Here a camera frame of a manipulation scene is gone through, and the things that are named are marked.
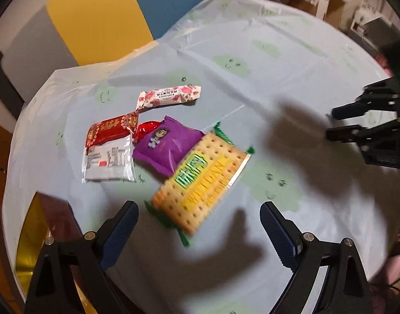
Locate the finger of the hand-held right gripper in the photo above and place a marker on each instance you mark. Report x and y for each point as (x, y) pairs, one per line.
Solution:
(350, 109)
(345, 134)

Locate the purple snack packet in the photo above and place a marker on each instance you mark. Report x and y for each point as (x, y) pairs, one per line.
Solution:
(157, 150)

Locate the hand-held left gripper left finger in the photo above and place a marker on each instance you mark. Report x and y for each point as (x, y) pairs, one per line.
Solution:
(120, 232)

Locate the grey box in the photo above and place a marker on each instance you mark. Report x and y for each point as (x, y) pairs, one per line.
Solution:
(373, 27)

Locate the gold tin box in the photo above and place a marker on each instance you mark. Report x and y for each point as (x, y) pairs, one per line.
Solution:
(30, 235)

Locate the black rolled mat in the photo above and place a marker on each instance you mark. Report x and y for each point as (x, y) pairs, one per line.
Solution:
(3, 78)

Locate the red candy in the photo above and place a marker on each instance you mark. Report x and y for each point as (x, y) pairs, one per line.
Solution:
(146, 129)

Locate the red and white snack packet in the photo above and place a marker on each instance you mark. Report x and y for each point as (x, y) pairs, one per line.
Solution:
(105, 157)

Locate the pink floral candy bar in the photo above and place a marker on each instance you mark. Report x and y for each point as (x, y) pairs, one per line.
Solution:
(167, 97)

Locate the grey yellow blue chair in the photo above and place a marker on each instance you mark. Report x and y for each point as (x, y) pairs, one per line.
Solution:
(98, 13)

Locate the white rack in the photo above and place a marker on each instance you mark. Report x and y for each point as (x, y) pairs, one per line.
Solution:
(324, 3)

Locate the green cracker packet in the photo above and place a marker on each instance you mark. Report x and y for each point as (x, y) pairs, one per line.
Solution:
(196, 183)

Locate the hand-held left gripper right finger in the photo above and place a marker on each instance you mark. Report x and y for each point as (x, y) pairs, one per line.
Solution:
(280, 235)

